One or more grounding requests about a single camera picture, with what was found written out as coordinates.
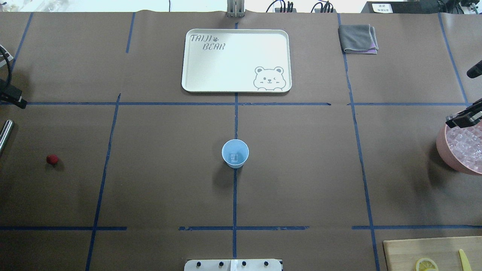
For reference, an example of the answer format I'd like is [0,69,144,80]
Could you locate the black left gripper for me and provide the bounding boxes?
[0,79,27,109]

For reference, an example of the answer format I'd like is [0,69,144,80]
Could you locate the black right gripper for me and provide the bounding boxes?
[445,99,482,129]

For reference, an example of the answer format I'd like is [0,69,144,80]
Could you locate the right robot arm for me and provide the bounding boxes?
[445,61,482,129]

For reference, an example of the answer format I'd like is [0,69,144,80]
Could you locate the ice cubes in bowl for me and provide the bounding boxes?
[445,123,482,173]

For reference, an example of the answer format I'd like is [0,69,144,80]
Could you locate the light blue plastic cup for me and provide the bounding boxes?
[221,139,249,169]

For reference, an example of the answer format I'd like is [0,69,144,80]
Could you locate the steel muddler black tip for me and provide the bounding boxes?
[0,119,14,156]

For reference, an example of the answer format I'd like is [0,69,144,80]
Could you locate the pink bowl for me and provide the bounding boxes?
[436,125,482,176]

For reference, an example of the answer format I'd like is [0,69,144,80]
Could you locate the red strawberry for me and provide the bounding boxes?
[46,154,59,165]

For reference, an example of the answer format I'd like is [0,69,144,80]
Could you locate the grey folded cloth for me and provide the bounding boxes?
[339,24,379,55]

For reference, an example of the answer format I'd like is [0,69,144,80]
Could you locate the yellow plastic knife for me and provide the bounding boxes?
[458,249,472,271]

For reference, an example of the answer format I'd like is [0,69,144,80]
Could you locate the wooden cutting board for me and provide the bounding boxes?
[383,236,482,271]

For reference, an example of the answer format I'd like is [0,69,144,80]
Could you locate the lemon slice top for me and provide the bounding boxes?
[415,258,439,271]

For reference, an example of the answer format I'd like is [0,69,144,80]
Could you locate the cream bear tray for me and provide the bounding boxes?
[182,29,293,94]

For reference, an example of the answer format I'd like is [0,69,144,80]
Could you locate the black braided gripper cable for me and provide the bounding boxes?
[0,44,12,91]

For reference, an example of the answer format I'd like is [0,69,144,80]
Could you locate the aluminium frame post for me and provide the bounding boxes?
[227,0,246,18]

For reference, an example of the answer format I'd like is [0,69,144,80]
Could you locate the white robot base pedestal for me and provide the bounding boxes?
[184,259,284,271]

